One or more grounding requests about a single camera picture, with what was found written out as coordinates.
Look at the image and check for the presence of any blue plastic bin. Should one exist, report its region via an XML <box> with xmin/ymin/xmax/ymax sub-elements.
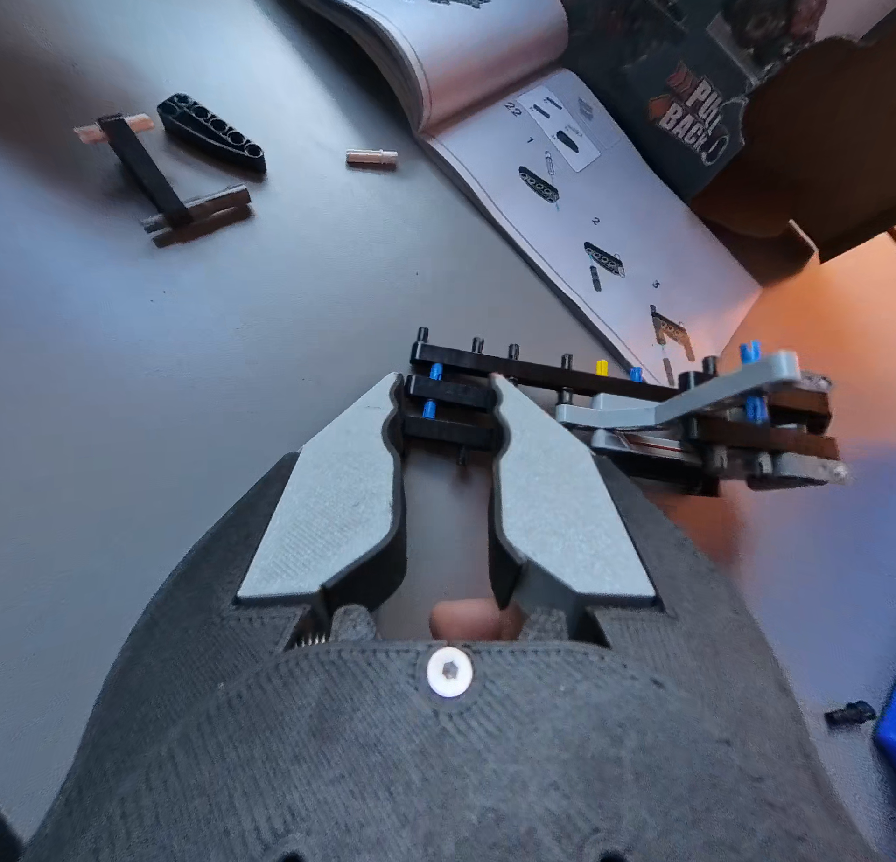
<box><xmin>873</xmin><ymin>680</ymin><xmax>896</xmax><ymax>765</ymax></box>

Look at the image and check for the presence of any dark lego box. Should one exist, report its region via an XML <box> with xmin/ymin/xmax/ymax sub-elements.
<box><xmin>504</xmin><ymin>0</ymin><xmax>896</xmax><ymax>285</ymax></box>

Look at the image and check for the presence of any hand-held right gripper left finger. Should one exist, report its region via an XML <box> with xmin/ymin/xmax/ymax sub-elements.
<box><xmin>237</xmin><ymin>372</ymin><xmax>409</xmax><ymax>605</ymax></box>

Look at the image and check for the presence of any lego instruction booklet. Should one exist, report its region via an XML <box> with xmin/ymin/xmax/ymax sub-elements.
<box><xmin>259</xmin><ymin>0</ymin><xmax>764</xmax><ymax>387</ymax></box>

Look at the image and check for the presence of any black lego subassembly pale pin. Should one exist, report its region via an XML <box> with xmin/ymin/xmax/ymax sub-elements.
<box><xmin>73</xmin><ymin>112</ymin><xmax>254</xmax><ymax>249</ymax></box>

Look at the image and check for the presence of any black and grey lego assembly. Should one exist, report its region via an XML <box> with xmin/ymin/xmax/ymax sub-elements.
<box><xmin>409</xmin><ymin>327</ymin><xmax>851</xmax><ymax>498</ymax></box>

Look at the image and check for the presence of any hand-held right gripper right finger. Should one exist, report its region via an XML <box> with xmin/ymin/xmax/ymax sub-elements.
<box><xmin>488</xmin><ymin>374</ymin><xmax>664</xmax><ymax>610</ymax></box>

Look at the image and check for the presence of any black curved lego beam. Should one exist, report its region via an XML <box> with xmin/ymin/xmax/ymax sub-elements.
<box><xmin>156</xmin><ymin>93</ymin><xmax>268</xmax><ymax>175</ymax></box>

